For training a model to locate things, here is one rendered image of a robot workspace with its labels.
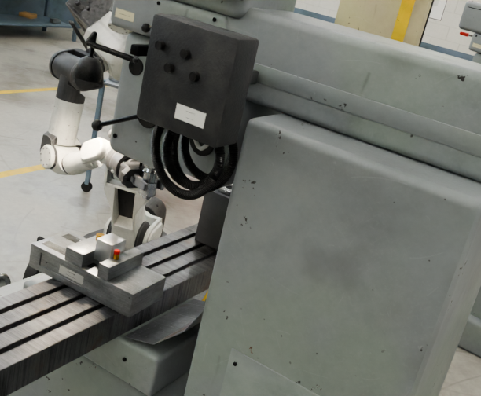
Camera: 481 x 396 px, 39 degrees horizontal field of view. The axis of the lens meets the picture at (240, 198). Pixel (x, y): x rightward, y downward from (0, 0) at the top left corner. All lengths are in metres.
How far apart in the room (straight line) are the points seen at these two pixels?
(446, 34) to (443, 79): 9.42
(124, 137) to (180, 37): 0.52
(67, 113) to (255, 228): 0.97
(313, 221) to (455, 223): 0.28
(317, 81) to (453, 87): 0.28
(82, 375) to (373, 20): 2.14
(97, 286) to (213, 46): 0.80
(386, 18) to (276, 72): 1.89
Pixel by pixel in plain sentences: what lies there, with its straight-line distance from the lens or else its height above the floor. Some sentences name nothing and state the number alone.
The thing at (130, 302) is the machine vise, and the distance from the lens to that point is 1.76.
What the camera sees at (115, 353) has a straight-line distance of 1.88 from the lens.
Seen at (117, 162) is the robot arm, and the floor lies 1.25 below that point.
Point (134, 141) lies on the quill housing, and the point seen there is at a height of 1.37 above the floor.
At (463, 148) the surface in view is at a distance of 1.37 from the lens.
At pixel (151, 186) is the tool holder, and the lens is 1.86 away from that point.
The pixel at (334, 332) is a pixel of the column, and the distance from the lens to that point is 1.42.
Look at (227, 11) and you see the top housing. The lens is 1.55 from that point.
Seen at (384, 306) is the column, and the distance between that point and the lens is 1.36.
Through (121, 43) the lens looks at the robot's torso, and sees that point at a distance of 2.20.
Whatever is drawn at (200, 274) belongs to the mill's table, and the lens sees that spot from 2.08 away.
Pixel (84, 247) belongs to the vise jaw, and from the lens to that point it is 1.86.
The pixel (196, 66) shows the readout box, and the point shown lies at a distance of 1.29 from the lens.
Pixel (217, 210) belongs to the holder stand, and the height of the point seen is 1.08.
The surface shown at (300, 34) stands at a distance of 1.48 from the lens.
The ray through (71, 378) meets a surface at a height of 0.65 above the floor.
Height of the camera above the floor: 1.87
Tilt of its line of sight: 20 degrees down
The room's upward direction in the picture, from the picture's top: 13 degrees clockwise
